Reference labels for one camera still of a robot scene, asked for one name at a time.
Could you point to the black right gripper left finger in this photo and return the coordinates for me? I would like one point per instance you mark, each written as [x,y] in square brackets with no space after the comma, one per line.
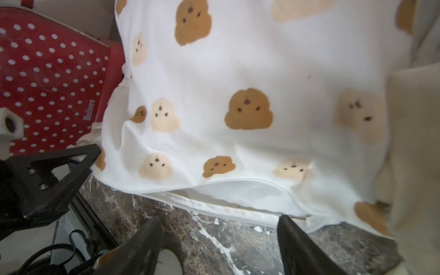
[139,255]

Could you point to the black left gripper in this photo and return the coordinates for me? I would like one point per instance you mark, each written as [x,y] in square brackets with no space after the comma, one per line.
[41,186]

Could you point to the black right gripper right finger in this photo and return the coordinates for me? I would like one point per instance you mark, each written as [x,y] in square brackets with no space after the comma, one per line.
[300,255]

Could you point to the cream animal print pillow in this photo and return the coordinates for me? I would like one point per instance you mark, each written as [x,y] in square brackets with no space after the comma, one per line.
[409,181]

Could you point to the white bear print pillow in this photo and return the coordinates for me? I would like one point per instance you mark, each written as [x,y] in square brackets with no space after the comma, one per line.
[254,109]

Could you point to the red polka dot toaster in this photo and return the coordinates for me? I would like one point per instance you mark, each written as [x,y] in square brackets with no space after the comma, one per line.
[55,81]

